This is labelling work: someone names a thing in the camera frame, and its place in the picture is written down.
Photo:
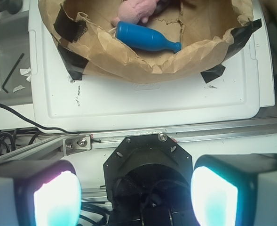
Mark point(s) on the black hex key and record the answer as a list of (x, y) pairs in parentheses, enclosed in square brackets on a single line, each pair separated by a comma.
[(11, 72)]

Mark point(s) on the white plastic bin lid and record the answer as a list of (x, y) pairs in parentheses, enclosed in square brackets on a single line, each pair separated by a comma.
[(96, 103)]

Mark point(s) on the aluminium extrusion rail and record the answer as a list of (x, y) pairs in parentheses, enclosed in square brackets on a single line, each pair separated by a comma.
[(257, 135)]

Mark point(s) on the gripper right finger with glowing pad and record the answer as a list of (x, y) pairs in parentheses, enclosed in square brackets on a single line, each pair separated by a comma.
[(235, 189)]

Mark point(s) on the metal corner bracket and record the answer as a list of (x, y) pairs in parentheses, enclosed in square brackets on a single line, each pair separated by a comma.
[(76, 144)]

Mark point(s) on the brown paper bag liner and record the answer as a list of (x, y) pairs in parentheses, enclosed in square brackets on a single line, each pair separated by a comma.
[(210, 31)]

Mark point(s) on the grey plastic tray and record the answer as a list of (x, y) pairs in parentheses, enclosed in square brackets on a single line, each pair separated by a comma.
[(14, 40)]

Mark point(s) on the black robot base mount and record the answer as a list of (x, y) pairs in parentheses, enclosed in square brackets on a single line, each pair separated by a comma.
[(147, 180)]

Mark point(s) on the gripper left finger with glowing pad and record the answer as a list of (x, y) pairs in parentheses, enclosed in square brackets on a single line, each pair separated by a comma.
[(39, 193)]

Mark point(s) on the blue plastic bottle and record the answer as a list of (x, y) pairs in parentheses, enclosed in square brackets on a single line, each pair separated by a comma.
[(144, 38)]

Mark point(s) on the pink plush bunny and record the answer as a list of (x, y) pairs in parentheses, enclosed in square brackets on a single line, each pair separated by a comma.
[(135, 11)]

